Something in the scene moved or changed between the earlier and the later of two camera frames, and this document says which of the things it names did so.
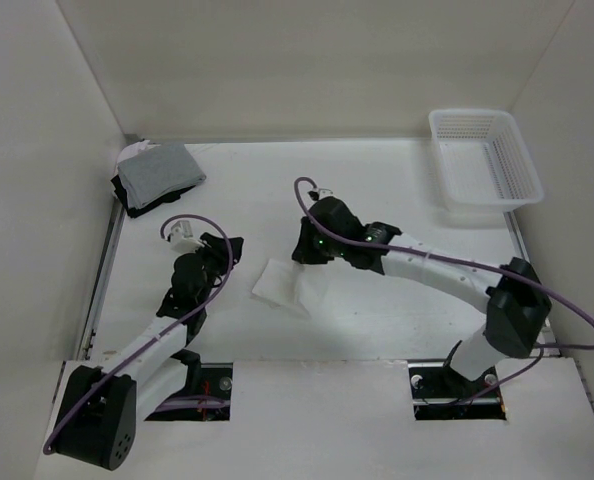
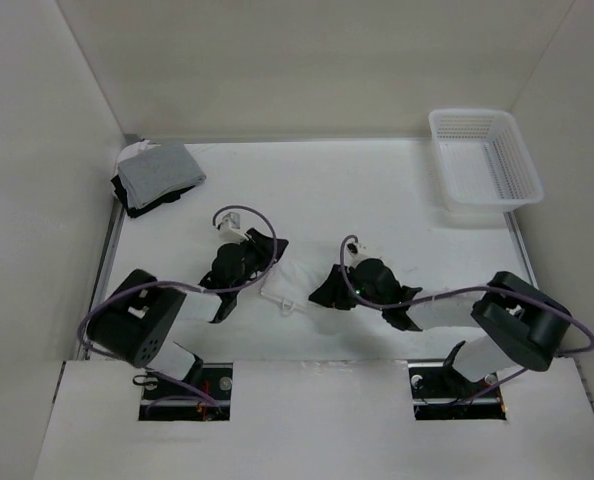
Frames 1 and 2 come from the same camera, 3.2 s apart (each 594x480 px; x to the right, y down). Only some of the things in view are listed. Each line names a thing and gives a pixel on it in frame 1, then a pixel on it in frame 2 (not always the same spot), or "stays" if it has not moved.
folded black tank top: [138, 211] stays
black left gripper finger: [236, 246] -> [281, 245]
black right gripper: [304, 252] -> [331, 293]
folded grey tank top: [158, 172] stays
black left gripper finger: [218, 249] -> [261, 243]
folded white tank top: [133, 148] stays
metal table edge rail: [115, 223] stays
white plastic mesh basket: [483, 162] stays
